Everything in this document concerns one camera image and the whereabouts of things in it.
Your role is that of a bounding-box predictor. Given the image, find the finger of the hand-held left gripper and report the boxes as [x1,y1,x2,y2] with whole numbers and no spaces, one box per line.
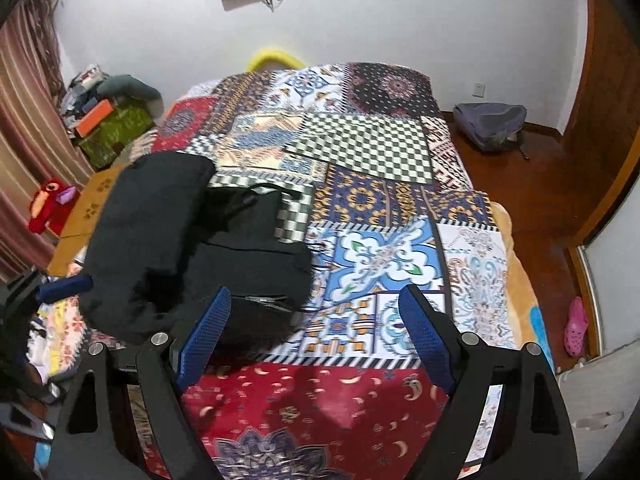
[40,276,95,303]

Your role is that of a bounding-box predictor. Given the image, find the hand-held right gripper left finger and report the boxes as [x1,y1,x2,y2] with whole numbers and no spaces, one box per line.
[47,286,232,480]

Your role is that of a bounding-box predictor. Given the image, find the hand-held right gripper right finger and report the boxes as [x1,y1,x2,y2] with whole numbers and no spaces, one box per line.
[398,285,581,480]

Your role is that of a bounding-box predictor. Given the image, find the black zip hoodie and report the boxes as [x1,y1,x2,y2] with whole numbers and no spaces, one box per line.
[79,152,315,361]

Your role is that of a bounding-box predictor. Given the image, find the wooden cabinet with flower cutouts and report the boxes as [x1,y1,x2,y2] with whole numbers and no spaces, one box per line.
[47,165,126,278]

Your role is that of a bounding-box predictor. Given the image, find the red plush toy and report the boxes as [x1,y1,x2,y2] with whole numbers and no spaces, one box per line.
[27,178,78,235]

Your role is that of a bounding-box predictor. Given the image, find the orange fleece blanket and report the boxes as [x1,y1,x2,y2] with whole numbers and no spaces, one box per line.
[492,202,557,366]

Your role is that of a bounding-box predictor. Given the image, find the pink clog shoe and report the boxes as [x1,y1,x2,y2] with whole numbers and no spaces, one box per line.
[564,296,590,356]

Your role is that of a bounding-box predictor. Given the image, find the green patterned bag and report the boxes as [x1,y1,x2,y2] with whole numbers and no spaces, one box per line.
[77,105,157,171]

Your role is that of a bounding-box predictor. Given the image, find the orange box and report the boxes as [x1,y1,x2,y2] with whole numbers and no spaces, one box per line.
[74,99,117,137]

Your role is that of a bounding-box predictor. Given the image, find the striped brown curtain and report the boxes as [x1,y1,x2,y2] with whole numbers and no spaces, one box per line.
[0,0,93,281]

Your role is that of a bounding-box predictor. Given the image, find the white door panel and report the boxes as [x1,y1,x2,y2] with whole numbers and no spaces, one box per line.
[555,200,640,461]

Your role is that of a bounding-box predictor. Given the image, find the patchwork patterned bedspread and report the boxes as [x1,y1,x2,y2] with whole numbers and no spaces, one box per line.
[30,62,521,480]

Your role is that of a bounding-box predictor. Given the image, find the pile of assorted boxes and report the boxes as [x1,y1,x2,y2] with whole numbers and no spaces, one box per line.
[60,64,108,126]

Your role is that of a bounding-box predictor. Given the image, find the grey backpack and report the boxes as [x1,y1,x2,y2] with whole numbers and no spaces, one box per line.
[452,102,531,161]

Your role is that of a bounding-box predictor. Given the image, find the yellow pillow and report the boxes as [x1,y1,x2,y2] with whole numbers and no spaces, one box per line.
[247,47,306,73]

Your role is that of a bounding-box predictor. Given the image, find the brown wooden door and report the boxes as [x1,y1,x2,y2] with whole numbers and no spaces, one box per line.
[565,0,640,261]

